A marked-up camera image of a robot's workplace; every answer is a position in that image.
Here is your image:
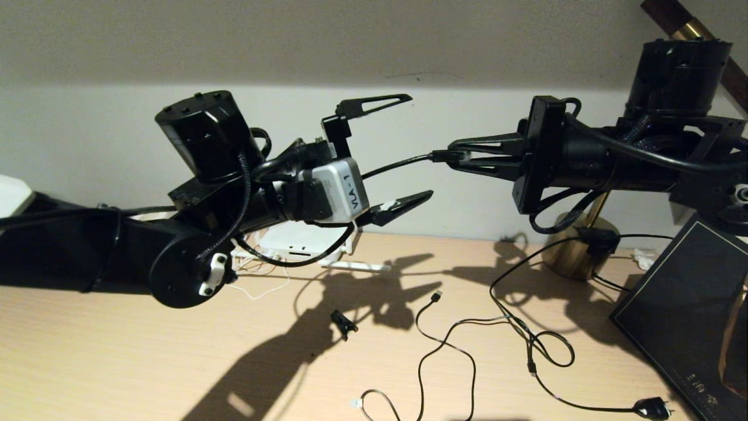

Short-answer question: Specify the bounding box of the black ethernet cable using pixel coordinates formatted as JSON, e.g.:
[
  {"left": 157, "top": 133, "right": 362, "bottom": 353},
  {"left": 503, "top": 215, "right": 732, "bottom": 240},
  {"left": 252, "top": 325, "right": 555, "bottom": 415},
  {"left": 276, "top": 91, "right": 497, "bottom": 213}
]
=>
[{"left": 361, "top": 149, "right": 471, "bottom": 181}]

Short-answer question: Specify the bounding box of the white router with antennas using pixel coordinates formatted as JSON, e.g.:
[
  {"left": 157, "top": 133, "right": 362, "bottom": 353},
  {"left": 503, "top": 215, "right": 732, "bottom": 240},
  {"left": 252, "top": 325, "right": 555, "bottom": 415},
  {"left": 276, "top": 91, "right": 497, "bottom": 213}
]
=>
[{"left": 233, "top": 221, "right": 392, "bottom": 273}]

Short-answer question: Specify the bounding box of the brass desk lamp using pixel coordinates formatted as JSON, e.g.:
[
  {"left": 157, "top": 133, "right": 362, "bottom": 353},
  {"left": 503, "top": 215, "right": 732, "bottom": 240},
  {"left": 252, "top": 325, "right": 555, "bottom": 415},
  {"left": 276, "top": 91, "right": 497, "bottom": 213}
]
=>
[{"left": 542, "top": 0, "right": 748, "bottom": 280}]

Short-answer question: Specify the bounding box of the small black clip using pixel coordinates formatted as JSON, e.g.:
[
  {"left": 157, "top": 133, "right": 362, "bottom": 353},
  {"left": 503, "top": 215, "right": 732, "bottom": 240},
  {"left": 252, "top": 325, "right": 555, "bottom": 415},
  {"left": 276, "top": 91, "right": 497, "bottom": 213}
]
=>
[{"left": 331, "top": 309, "right": 359, "bottom": 341}]

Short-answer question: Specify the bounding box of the dark gift bag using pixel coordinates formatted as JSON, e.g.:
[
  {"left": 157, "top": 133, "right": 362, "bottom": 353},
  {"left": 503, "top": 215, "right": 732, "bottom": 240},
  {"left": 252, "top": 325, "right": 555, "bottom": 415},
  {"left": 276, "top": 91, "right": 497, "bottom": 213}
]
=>
[{"left": 609, "top": 216, "right": 748, "bottom": 421}]

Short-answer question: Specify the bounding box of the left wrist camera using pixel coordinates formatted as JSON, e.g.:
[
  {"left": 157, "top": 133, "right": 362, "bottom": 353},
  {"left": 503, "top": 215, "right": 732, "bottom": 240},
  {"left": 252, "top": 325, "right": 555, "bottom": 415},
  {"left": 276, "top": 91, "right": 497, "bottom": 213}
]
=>
[{"left": 298, "top": 158, "right": 370, "bottom": 224}]

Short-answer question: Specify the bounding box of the black left camera cable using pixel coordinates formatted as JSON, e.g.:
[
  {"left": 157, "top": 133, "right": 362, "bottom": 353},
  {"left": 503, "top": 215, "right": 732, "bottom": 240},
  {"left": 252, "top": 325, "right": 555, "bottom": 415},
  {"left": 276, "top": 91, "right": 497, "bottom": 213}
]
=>
[{"left": 250, "top": 127, "right": 307, "bottom": 183}]

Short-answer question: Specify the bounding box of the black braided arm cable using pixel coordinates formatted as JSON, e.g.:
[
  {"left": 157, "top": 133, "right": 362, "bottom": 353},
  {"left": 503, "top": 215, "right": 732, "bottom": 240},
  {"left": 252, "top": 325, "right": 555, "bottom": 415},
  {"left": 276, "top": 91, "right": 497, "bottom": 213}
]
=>
[
  {"left": 529, "top": 188, "right": 610, "bottom": 236},
  {"left": 196, "top": 152, "right": 253, "bottom": 261},
  {"left": 233, "top": 222, "right": 356, "bottom": 268}
]

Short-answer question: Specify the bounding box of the black USB cable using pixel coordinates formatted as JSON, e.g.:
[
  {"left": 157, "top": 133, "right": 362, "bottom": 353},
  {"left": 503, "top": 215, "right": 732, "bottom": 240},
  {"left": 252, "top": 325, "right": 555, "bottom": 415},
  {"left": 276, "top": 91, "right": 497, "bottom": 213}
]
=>
[{"left": 415, "top": 291, "right": 535, "bottom": 421}]

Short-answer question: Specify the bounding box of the thin white power cable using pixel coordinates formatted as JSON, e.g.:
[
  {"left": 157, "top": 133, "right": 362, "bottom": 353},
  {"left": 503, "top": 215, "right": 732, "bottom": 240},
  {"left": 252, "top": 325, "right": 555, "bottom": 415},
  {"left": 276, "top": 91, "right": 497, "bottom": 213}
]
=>
[{"left": 234, "top": 251, "right": 291, "bottom": 300}]

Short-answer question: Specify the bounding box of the thin black cable white connector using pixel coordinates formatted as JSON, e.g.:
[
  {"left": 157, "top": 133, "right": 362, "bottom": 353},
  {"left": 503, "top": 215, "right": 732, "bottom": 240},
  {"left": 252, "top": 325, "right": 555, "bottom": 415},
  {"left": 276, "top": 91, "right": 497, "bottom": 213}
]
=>
[{"left": 351, "top": 388, "right": 404, "bottom": 421}]

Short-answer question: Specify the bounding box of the black lamp power cord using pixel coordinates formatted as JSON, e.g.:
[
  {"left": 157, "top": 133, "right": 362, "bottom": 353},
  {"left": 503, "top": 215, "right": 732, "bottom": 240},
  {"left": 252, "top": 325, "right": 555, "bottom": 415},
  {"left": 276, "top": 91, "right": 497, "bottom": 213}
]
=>
[{"left": 489, "top": 227, "right": 673, "bottom": 419}]

